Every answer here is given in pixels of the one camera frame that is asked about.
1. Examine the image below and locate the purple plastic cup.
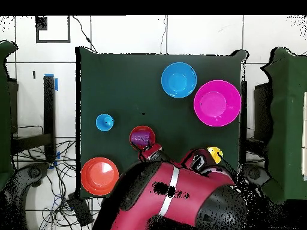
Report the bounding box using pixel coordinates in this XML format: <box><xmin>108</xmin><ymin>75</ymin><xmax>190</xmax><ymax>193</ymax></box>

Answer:
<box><xmin>131</xmin><ymin>129</ymin><xmax>151</xmax><ymax>149</ymax></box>

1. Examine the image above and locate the small red plastic bowl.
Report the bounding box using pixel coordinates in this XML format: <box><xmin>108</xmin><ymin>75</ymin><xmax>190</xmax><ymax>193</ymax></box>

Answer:
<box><xmin>129</xmin><ymin>125</ymin><xmax>156</xmax><ymax>152</ymax></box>

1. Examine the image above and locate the blue plastic cup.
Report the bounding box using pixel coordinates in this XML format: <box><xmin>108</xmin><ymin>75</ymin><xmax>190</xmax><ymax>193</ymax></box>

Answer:
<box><xmin>95</xmin><ymin>113</ymin><xmax>115</xmax><ymax>132</ymax></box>

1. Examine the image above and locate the dark green table cloth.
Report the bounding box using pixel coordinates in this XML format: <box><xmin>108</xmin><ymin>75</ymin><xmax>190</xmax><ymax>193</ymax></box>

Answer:
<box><xmin>75</xmin><ymin>46</ymin><xmax>249</xmax><ymax>201</ymax></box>

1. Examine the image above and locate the large orange-red plastic bowl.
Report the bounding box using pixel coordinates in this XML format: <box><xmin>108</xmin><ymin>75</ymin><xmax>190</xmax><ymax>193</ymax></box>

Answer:
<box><xmin>80</xmin><ymin>156</ymin><xmax>120</xmax><ymax>196</ymax></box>

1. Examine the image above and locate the yellow plastic cup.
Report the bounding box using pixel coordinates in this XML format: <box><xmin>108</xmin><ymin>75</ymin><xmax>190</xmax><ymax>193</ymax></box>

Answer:
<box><xmin>206</xmin><ymin>146</ymin><xmax>224</xmax><ymax>165</ymax></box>

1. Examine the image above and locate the blue plastic bowl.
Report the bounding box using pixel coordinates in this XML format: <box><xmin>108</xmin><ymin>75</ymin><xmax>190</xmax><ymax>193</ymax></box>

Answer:
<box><xmin>161</xmin><ymin>62</ymin><xmax>198</xmax><ymax>99</ymax></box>

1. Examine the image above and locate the large pink plastic bowl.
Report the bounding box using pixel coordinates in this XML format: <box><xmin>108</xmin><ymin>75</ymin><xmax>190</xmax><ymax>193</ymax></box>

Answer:
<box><xmin>193</xmin><ymin>79</ymin><xmax>242</xmax><ymax>128</ymax></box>

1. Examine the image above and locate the black power adapter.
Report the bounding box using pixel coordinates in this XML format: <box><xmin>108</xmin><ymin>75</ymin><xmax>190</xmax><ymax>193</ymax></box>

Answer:
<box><xmin>67</xmin><ymin>192</ymin><xmax>94</xmax><ymax>227</ymax></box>

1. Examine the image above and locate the blue tape strip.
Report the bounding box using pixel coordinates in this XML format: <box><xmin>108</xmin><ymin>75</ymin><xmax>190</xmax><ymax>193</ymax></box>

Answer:
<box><xmin>44</xmin><ymin>73</ymin><xmax>59</xmax><ymax>92</ymax></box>

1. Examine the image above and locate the grey stand base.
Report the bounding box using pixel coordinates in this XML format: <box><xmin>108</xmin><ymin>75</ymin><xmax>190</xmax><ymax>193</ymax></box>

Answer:
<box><xmin>242</xmin><ymin>164</ymin><xmax>272</xmax><ymax>190</ymax></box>
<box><xmin>2</xmin><ymin>161</ymin><xmax>52</xmax><ymax>230</ymax></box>

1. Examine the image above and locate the green-clothed side table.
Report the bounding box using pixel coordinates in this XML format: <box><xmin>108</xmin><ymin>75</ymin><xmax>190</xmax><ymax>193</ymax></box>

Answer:
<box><xmin>0</xmin><ymin>40</ymin><xmax>20</xmax><ymax>191</ymax></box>
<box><xmin>260</xmin><ymin>47</ymin><xmax>307</xmax><ymax>204</ymax></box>

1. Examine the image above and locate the tangle of black cables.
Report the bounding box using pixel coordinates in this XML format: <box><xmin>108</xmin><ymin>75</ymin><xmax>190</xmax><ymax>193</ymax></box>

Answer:
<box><xmin>11</xmin><ymin>124</ymin><xmax>101</xmax><ymax>230</ymax></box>

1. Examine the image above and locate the black floor cable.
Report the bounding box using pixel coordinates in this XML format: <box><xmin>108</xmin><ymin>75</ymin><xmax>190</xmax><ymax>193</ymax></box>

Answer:
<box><xmin>72</xmin><ymin>15</ymin><xmax>98</xmax><ymax>54</ymax></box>

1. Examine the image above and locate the black square floor frame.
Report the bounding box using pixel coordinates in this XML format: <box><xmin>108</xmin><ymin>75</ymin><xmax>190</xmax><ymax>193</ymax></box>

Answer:
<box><xmin>35</xmin><ymin>15</ymin><xmax>72</xmax><ymax>44</ymax></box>

